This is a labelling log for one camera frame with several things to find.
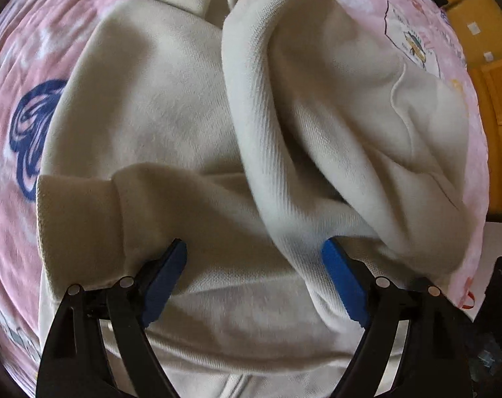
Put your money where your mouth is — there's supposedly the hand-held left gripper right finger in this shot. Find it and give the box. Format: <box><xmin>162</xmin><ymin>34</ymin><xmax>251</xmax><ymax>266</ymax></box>
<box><xmin>321</xmin><ymin>237</ymin><xmax>474</xmax><ymax>398</ymax></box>

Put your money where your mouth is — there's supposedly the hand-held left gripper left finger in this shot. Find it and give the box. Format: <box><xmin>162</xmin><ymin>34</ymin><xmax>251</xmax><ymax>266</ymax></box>
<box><xmin>36</xmin><ymin>238</ymin><xmax>188</xmax><ymax>398</ymax></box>

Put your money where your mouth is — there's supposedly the beige zip hoodie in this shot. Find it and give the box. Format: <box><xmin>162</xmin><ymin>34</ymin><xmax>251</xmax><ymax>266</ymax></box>
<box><xmin>35</xmin><ymin>0</ymin><xmax>471</xmax><ymax>398</ymax></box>

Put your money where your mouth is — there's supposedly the wooden wardrobe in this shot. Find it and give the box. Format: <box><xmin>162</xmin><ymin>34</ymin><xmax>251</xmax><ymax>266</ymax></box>
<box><xmin>468</xmin><ymin>56</ymin><xmax>502</xmax><ymax>212</ymax></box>

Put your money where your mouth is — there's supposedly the pink printed quilt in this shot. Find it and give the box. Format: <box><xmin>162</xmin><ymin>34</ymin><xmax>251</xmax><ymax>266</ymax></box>
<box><xmin>0</xmin><ymin>0</ymin><xmax>489</xmax><ymax>398</ymax></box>

